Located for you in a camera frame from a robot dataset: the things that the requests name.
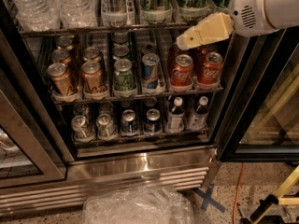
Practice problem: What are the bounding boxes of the plaid grey can top shelf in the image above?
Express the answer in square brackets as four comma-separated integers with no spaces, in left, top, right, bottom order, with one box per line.
[101,0,135,28]

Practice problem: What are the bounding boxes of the clear water bottle right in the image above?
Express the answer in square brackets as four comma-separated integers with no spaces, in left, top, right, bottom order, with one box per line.
[60,0,97,29]

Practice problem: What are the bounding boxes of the gold can front left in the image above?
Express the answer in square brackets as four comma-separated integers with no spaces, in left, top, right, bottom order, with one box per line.
[47,63,79,102]

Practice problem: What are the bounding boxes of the yellow black stand frame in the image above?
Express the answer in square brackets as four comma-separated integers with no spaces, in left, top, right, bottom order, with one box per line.
[241,166,299,224]

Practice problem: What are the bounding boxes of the silver can bottom back left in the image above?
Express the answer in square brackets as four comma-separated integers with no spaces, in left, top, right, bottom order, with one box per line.
[73,104,92,120]

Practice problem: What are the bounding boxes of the clear water bottle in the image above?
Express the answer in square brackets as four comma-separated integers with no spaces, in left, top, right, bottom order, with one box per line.
[13,0,60,32]
[60,0,97,29]

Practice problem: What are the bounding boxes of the green can front middle shelf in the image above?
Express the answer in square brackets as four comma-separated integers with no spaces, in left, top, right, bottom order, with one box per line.
[113,59,136,97]

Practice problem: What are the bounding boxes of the blue energy drink can front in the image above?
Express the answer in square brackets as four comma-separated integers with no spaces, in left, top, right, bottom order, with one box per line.
[142,53,160,89]

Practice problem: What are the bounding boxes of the gold can middle left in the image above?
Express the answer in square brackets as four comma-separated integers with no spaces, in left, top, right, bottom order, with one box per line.
[51,49,74,70]

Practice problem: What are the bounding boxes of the closed left glass fridge door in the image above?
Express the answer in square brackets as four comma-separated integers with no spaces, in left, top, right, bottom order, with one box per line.
[0,68,67,189]

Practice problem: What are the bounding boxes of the red cola can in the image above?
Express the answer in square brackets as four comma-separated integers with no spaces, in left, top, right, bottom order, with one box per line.
[193,44,217,74]
[197,52,223,89]
[167,43,189,75]
[170,54,194,87]

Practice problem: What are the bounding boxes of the red cola can middle left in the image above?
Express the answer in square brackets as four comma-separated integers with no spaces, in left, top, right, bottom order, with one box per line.
[167,43,189,75]

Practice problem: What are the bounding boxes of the gold can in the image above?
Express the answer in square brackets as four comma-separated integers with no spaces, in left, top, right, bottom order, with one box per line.
[51,49,74,70]
[83,47,105,67]
[47,63,79,102]
[56,35,75,50]
[81,61,107,100]

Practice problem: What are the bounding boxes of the clear plastic bag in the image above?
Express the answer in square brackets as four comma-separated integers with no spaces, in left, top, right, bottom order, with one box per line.
[82,187,194,224]

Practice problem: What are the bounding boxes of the stainless steel display fridge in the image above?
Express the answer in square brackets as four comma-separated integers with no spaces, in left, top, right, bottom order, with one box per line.
[0,0,299,217]

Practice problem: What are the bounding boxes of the orange cable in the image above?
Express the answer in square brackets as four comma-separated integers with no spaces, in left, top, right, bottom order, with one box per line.
[232,162,247,224]

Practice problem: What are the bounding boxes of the open glass fridge door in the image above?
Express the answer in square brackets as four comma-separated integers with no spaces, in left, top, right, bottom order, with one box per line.
[218,27,299,165]

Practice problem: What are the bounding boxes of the plaid green can top shelf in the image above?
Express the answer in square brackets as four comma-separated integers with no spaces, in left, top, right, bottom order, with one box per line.
[139,0,172,24]

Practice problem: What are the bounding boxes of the red cola can front left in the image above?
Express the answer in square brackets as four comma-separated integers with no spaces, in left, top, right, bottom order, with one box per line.
[170,54,194,87]

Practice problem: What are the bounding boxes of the dark bottle white cap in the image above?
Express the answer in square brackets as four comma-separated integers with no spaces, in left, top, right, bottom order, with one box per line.
[166,97,184,133]
[187,96,209,131]

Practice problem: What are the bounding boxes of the gold can back left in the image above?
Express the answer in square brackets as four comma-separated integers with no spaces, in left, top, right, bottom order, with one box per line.
[56,35,75,50]

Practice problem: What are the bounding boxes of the red cola can middle right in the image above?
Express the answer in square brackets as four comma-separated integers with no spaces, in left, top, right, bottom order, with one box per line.
[193,44,217,74]

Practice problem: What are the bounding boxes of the dark can behind blue can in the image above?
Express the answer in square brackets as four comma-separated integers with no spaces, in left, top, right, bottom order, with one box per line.
[141,43,157,55]

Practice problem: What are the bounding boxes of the blue tape cross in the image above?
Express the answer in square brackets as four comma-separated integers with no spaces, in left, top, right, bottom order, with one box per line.
[193,184,226,213]

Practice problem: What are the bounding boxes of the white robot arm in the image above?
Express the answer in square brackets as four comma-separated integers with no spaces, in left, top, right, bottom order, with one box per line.
[177,0,299,50]

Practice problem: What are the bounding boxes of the silver can bottom front left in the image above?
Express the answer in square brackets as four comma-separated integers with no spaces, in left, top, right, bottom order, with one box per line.
[71,115,93,141]

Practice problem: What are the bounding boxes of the green can back middle shelf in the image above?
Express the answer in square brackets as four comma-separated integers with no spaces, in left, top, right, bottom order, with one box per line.
[111,33,129,47]

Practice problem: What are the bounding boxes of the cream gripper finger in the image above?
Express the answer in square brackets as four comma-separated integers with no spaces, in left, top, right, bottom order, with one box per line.
[177,26,202,50]

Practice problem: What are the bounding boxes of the red cola can front right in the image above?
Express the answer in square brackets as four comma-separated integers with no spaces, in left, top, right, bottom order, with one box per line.
[197,52,223,89]

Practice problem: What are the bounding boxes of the silver can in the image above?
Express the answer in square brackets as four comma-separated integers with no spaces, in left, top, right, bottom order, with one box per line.
[73,104,92,120]
[98,102,113,116]
[71,115,93,141]
[96,113,116,139]

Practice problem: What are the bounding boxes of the dark bottle white cap left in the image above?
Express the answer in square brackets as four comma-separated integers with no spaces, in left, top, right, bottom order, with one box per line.
[166,97,184,133]

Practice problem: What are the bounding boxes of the dark bottle white cap right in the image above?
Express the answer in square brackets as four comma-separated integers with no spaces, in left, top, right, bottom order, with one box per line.
[187,96,209,131]

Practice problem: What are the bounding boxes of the clear water bottle left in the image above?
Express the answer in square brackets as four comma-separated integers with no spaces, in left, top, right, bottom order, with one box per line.
[13,0,60,32]

